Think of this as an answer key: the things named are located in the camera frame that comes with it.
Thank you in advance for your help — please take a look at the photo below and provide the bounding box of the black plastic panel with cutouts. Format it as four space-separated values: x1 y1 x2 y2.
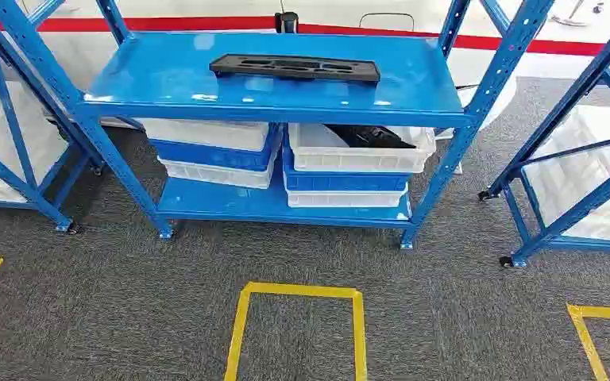
209 53 382 85

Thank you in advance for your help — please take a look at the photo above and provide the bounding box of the black part in crate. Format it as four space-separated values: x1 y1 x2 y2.
325 124 418 150

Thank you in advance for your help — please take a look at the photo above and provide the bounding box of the small black device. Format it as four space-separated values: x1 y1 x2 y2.
275 11 299 34

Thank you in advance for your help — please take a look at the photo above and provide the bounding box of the blue metal shelf rack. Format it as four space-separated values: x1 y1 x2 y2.
0 0 556 251
477 0 610 270
0 0 105 235

